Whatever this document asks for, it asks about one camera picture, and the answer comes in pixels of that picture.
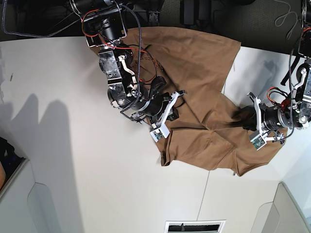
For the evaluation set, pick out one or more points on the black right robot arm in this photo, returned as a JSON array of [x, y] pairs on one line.
[[103, 24]]

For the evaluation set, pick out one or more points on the brown t-shirt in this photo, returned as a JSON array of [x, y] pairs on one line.
[[199, 63]]

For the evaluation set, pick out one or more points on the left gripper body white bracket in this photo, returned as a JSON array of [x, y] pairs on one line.
[[269, 120]]

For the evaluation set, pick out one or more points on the aluminium frame post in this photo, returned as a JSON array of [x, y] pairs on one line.
[[153, 18]]

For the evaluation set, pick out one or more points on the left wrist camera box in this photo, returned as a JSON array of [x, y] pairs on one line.
[[257, 140]]

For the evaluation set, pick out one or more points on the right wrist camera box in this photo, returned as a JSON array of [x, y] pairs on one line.
[[159, 132]]

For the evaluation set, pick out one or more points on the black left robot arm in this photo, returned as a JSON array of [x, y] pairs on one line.
[[288, 110]]

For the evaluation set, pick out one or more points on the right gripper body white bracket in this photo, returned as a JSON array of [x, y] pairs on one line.
[[160, 107]]

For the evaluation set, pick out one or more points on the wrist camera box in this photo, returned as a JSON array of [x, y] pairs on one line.
[[257, 140], [159, 132]]

